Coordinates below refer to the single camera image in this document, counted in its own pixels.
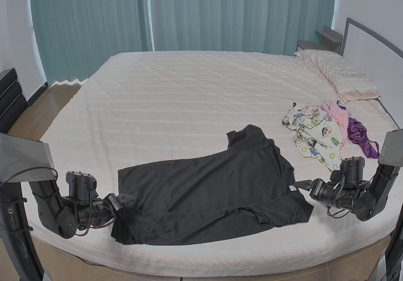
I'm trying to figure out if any white printed pyjama top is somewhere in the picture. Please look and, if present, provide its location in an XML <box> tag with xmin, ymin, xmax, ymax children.
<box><xmin>282</xmin><ymin>102</ymin><xmax>347</xmax><ymax>171</ymax></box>

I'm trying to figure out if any purple garment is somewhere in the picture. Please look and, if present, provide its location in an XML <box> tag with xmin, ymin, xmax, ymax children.
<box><xmin>337</xmin><ymin>100</ymin><xmax>380</xmax><ymax>159</ymax></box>

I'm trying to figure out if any black cable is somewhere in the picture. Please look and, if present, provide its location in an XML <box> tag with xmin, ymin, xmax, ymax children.
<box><xmin>326</xmin><ymin>201</ymin><xmax>355</xmax><ymax>219</ymax></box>
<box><xmin>74</xmin><ymin>215</ymin><xmax>117</xmax><ymax>238</ymax></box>

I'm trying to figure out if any pale pink pillow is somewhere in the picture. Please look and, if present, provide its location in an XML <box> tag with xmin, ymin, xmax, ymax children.
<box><xmin>294</xmin><ymin>49</ymin><xmax>381</xmax><ymax>101</ymax></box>

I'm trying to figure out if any black chest of drawers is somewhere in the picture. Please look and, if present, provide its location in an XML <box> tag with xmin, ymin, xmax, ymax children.
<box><xmin>0</xmin><ymin>68</ymin><xmax>27</xmax><ymax>131</ymax></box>

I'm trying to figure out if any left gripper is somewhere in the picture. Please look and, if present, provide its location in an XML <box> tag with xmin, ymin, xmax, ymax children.
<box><xmin>92</xmin><ymin>193</ymin><xmax>136</xmax><ymax>222</ymax></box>

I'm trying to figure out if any bed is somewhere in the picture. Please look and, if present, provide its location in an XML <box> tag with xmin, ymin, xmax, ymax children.
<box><xmin>28</xmin><ymin>17</ymin><xmax>403</xmax><ymax>277</ymax></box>

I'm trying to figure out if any grey bedside table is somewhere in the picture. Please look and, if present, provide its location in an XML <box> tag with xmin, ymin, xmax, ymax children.
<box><xmin>297</xmin><ymin>25</ymin><xmax>343</xmax><ymax>54</ymax></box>

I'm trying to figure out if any pink garment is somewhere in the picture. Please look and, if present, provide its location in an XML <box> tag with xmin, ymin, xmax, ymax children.
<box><xmin>321</xmin><ymin>100</ymin><xmax>351</xmax><ymax>151</ymax></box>

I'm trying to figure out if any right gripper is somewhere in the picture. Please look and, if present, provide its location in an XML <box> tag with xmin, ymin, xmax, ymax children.
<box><xmin>295</xmin><ymin>178</ymin><xmax>333</xmax><ymax>204</ymax></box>

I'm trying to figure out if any blue-green curtain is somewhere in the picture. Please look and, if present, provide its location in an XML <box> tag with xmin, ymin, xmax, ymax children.
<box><xmin>30</xmin><ymin>0</ymin><xmax>154</xmax><ymax>83</ymax></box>
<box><xmin>148</xmin><ymin>0</ymin><xmax>337</xmax><ymax>57</ymax></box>

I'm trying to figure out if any black T-shirt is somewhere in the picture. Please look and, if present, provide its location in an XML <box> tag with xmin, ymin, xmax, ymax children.
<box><xmin>110</xmin><ymin>125</ymin><xmax>315</xmax><ymax>246</ymax></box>

